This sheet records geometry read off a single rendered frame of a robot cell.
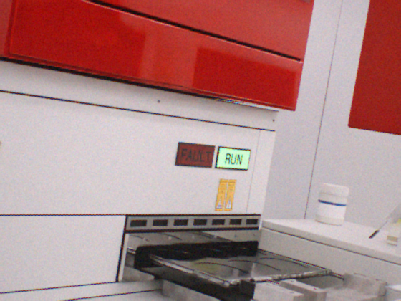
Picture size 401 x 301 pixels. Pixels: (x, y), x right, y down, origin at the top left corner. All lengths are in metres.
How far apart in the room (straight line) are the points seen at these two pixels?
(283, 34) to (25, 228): 0.72
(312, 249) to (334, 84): 3.27
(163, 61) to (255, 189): 0.49
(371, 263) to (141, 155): 0.55
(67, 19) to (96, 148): 0.26
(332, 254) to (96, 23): 0.76
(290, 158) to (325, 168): 0.42
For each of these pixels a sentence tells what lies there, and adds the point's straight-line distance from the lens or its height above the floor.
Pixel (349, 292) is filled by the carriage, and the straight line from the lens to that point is 1.63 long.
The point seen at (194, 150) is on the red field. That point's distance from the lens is 1.59.
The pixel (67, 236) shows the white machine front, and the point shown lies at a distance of 1.40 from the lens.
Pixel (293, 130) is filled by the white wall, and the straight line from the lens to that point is 4.64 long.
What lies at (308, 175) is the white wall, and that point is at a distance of 4.86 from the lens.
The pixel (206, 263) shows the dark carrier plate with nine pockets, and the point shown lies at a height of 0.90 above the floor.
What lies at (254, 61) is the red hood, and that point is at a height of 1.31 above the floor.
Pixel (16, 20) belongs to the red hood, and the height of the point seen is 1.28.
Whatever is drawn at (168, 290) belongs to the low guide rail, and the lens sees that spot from 1.57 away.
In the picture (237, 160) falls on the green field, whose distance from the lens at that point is 1.72.
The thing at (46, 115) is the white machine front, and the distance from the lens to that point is 1.32.
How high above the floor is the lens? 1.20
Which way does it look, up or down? 3 degrees down
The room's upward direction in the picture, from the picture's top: 9 degrees clockwise
